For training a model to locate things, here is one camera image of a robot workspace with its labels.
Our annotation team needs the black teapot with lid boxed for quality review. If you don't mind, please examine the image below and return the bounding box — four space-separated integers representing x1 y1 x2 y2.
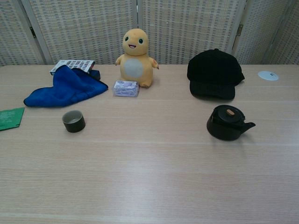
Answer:
206 105 256 141

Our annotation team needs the small dark ceramic cup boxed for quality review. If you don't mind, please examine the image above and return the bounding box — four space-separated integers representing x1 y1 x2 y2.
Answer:
62 110 86 133

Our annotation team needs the small clear plastic box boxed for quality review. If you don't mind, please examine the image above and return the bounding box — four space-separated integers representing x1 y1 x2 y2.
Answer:
112 80 140 98

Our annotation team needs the yellow plush dinosaur toy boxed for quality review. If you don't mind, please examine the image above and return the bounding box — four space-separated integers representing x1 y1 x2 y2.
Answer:
115 28 160 88

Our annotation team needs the black baseball cap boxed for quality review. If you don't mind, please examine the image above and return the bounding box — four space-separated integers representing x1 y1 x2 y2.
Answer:
186 48 245 100

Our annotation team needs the blue microfibre cloth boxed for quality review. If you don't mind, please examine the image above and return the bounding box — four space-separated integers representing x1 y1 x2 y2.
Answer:
23 65 109 108

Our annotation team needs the colour swatch card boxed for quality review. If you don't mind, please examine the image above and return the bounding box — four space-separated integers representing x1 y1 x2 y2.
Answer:
49 59 96 76

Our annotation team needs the woven folding screen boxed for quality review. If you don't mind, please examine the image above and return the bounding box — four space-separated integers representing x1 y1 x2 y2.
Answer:
0 0 299 66

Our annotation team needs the green foil packet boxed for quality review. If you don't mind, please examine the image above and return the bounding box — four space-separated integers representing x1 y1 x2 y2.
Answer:
0 107 25 132

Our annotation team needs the round white cable grommet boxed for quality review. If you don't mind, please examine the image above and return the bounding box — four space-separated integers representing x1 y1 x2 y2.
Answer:
257 70 280 82

